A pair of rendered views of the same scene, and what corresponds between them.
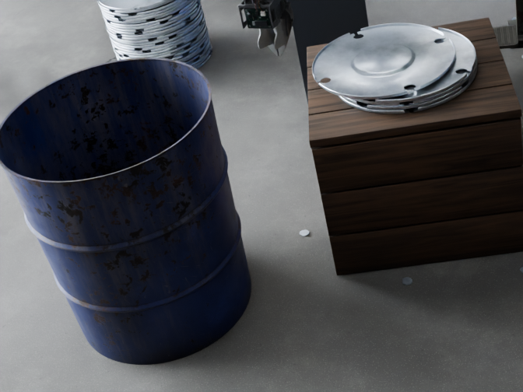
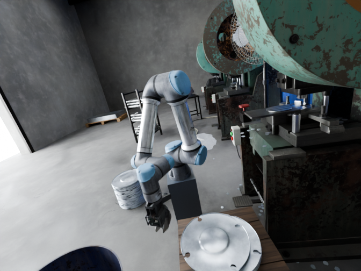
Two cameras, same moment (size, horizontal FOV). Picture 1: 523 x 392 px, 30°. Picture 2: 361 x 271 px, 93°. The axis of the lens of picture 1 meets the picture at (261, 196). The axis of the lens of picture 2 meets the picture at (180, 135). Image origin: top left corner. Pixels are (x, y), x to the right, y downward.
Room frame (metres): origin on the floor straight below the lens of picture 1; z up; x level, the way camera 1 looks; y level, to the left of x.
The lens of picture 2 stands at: (1.20, -0.17, 1.07)
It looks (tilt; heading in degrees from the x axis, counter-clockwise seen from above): 20 degrees down; 351
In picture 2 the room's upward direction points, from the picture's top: 12 degrees counter-clockwise
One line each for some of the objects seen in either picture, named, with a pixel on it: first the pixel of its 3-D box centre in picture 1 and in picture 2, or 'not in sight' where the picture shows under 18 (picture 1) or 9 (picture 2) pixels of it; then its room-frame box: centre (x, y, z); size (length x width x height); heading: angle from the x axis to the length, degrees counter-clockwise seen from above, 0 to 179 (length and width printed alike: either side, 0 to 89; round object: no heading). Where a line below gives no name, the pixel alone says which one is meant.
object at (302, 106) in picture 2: not in sight; (301, 109); (2.00, -1.00, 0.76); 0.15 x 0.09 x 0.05; 164
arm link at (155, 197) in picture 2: not in sight; (153, 193); (1.84, -0.10, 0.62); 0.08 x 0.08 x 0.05
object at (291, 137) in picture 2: not in sight; (301, 122); (2.00, -1.00, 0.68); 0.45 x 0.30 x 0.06; 164
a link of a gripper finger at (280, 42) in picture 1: (279, 40); (165, 227); (1.83, -0.11, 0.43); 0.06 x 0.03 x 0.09; 149
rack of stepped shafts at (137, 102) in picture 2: not in sight; (143, 115); (4.47, -0.05, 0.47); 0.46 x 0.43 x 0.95; 54
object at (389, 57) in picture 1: (382, 59); (214, 239); (1.73, -0.30, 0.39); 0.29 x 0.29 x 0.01
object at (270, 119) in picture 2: not in sight; (269, 121); (2.05, -0.84, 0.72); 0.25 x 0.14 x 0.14; 74
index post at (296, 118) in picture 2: not in sight; (296, 122); (1.87, -0.83, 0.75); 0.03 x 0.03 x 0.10; 74
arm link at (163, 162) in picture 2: not in sight; (159, 165); (1.93, -0.16, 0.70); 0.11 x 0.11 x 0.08; 45
